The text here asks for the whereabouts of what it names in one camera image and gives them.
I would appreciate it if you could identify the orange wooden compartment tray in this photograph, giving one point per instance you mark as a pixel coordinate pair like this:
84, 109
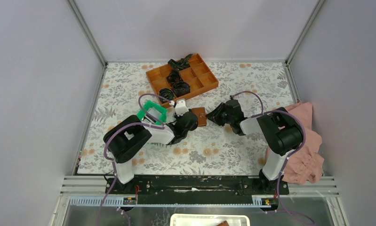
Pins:
199, 76

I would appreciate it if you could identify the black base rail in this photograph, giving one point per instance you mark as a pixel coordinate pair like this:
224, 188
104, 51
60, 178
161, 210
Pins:
229, 190

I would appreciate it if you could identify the green plastic card box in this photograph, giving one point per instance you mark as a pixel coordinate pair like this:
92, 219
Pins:
157, 112

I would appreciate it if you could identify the black items in tray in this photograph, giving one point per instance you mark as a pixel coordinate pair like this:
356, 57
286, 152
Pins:
174, 78

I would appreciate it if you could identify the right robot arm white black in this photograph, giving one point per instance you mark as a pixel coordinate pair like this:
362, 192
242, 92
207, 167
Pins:
283, 133

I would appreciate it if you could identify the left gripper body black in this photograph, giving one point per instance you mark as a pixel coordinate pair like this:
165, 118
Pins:
177, 117

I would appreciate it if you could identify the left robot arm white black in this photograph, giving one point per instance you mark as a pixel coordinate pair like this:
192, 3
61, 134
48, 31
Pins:
148, 126

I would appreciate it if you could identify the pink crumpled cloth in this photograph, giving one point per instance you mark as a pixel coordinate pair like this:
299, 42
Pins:
306, 164

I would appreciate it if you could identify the brown leather card holder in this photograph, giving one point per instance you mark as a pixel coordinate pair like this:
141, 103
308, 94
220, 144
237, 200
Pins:
200, 112

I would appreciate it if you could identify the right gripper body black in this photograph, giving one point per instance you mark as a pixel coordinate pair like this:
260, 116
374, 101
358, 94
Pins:
220, 117

